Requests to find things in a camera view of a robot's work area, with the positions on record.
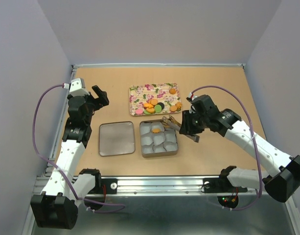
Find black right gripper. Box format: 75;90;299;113
179;109;208;135

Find metal tongs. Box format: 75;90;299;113
161;115;200;143

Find orange flower cookie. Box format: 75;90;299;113
176;102;182;109

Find plain round orange cookie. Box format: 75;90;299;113
170;105;177;112

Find small ridged orange cookie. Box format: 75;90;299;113
169;88;176;94

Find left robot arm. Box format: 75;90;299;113
30;84;109;230

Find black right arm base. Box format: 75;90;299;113
202;177;248;193

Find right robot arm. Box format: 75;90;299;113
179;94;300;203

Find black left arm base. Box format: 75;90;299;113
88;178;117;195

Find white paper cup liner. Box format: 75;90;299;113
153;132;165;146

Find black sandwich cookie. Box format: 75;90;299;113
158;102;164;110

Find square metal tin box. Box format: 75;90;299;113
139;120;179;159

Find green sandwich cookie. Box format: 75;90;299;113
154;105;162;113

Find pink round cookie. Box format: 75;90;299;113
136;109;143;115

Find floral serving tray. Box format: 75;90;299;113
129;83;183;116

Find square metal tin lid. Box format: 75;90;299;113
98;121;136;157

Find dotted biscuit on green cookie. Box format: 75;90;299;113
144;108;155;115

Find stacked round orange cookie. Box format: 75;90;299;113
150;99;158;106

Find fish shaped orange cookie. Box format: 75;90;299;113
143;103;154;109

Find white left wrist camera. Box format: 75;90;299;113
63;78;90;97

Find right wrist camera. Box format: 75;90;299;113
186;93;197;113

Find aluminium front rail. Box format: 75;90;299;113
32;174;294;197

